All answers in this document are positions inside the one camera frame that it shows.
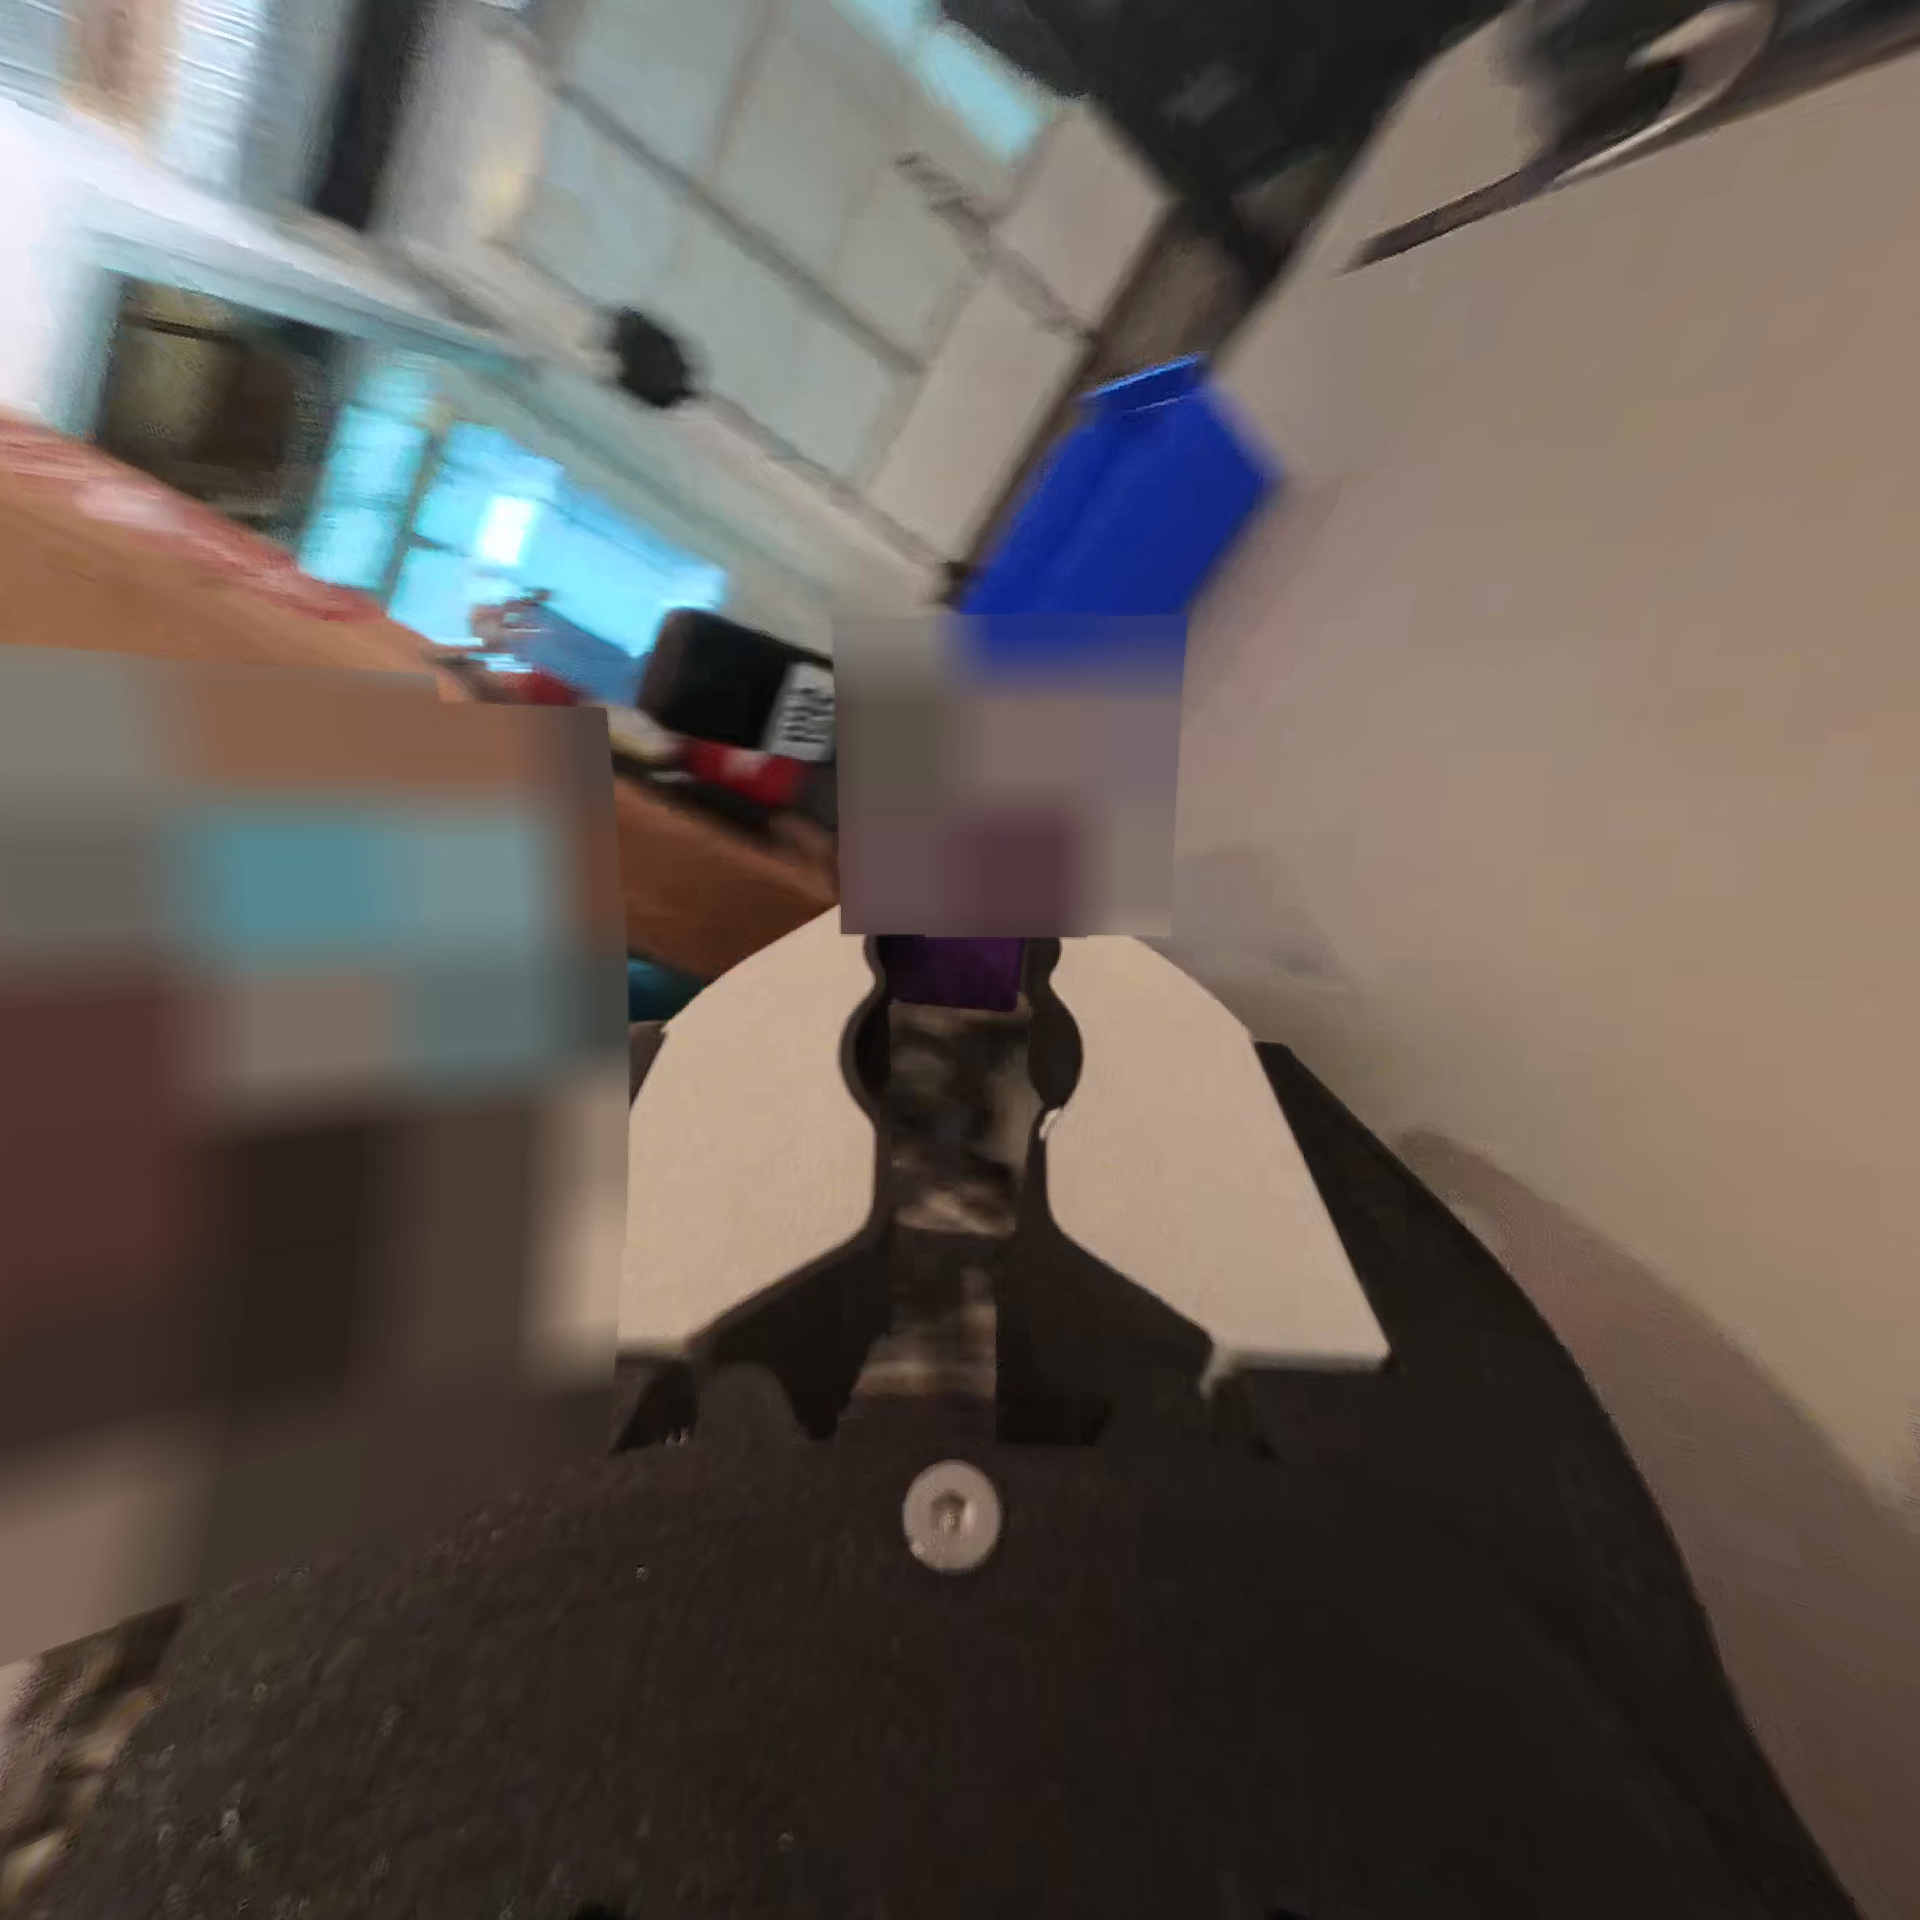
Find purple wooden cube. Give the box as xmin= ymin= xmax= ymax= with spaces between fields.
xmin=874 ymin=933 xmax=1033 ymax=1013

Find wooden top desk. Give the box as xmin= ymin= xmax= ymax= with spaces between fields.
xmin=0 ymin=412 xmax=842 ymax=979

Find person's left forearm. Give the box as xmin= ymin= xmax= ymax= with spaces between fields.
xmin=886 ymin=1002 xmax=1040 ymax=1419

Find blue plastic bin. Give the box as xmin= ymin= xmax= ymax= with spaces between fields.
xmin=957 ymin=354 xmax=1286 ymax=621

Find red canister with labels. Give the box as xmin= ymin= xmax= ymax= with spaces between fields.
xmin=615 ymin=704 xmax=804 ymax=826

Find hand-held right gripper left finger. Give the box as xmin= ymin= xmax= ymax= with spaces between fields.
xmin=619 ymin=912 xmax=890 ymax=1365

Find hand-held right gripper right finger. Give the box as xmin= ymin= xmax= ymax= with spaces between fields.
xmin=1025 ymin=933 xmax=1392 ymax=1375

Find black studio light on stand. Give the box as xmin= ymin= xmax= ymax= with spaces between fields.
xmin=597 ymin=304 xmax=703 ymax=412

